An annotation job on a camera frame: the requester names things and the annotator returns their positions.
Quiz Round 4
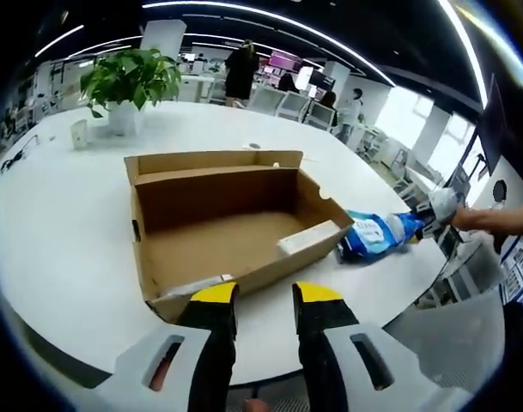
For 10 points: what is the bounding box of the brown cardboard shoe box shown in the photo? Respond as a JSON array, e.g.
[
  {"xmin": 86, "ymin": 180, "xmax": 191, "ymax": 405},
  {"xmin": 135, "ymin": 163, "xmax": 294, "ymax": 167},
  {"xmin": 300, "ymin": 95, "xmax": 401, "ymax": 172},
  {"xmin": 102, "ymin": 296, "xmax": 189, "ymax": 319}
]
[{"xmin": 123, "ymin": 149, "xmax": 356, "ymax": 324}]

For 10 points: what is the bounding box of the black cable on table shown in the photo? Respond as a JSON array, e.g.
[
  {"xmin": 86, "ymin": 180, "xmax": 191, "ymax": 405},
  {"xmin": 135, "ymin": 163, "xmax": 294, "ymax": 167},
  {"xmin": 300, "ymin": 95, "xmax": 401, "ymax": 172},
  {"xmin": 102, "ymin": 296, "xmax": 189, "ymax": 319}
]
[{"xmin": 0, "ymin": 136, "xmax": 40, "ymax": 173}]

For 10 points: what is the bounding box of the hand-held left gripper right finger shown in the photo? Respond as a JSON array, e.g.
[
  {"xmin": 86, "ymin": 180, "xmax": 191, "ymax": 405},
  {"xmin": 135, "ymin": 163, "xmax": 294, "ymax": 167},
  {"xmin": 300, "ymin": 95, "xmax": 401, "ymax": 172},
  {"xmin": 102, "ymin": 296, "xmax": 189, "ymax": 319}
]
[{"xmin": 291, "ymin": 281, "xmax": 459, "ymax": 412}]

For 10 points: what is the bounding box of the green plant in white pot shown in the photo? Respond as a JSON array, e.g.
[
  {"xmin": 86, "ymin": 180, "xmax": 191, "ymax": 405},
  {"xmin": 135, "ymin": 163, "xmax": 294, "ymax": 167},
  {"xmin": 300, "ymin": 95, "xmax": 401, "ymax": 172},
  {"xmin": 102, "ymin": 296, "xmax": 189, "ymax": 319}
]
[{"xmin": 79, "ymin": 47, "xmax": 183, "ymax": 136}]

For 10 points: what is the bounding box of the row of white office chairs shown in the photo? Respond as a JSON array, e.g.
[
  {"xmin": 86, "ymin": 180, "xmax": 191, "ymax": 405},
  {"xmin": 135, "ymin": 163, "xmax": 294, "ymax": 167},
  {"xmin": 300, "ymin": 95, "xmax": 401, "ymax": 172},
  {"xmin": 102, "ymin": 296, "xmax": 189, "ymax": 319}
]
[{"xmin": 246, "ymin": 84, "xmax": 336, "ymax": 130}]

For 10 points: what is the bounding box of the blue wet wipes packet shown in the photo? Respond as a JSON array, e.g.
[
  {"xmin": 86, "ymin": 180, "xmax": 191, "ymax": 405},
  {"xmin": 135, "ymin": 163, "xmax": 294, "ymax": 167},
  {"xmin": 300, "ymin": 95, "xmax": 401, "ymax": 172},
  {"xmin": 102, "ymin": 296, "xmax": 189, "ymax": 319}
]
[{"xmin": 337, "ymin": 209, "xmax": 432, "ymax": 264}]

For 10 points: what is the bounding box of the large dark wall screen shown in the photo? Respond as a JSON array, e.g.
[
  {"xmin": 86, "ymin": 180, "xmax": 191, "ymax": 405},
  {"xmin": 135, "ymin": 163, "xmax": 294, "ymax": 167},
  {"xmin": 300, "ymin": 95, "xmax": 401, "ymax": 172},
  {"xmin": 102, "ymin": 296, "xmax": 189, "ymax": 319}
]
[{"xmin": 478, "ymin": 76, "xmax": 516, "ymax": 173}]

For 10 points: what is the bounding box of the small white card stand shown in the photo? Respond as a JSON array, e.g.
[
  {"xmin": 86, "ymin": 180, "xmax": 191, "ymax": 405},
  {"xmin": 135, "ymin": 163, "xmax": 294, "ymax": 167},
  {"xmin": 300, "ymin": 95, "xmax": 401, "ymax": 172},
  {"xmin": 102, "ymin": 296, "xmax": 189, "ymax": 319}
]
[{"xmin": 70, "ymin": 118, "xmax": 89, "ymax": 149}]

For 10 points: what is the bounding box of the grey mesh office chair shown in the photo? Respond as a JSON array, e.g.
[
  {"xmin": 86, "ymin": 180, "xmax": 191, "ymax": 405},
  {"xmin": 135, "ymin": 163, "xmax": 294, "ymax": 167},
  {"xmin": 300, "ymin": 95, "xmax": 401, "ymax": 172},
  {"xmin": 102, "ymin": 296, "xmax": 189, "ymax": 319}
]
[{"xmin": 385, "ymin": 291, "xmax": 508, "ymax": 392}]

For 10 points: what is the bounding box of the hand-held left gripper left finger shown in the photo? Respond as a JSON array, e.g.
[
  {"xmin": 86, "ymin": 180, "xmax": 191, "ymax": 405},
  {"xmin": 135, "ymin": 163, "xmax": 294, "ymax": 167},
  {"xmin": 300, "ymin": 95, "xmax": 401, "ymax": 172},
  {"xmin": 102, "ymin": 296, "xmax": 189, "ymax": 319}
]
[{"xmin": 91, "ymin": 281, "xmax": 240, "ymax": 412}]

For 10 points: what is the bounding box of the silver plastic packet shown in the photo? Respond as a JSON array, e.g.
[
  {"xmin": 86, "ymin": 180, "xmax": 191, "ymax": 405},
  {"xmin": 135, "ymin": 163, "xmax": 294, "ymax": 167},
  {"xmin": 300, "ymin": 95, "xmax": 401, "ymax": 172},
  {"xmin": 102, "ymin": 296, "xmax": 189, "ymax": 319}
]
[{"xmin": 157, "ymin": 273, "xmax": 237, "ymax": 300}]

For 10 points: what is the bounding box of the white flat packet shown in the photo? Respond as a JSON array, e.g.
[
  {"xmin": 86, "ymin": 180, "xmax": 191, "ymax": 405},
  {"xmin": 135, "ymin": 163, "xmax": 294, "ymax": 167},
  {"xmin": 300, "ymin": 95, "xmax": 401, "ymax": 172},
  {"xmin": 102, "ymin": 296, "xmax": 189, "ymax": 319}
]
[{"xmin": 277, "ymin": 219, "xmax": 337, "ymax": 258}]

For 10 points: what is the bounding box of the purple monitor screen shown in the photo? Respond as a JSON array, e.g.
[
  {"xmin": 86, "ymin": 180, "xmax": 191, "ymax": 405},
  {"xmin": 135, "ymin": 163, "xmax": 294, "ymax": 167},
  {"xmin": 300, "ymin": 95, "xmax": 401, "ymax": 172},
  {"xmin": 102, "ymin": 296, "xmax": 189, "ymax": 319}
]
[{"xmin": 268, "ymin": 50, "xmax": 304, "ymax": 73}]

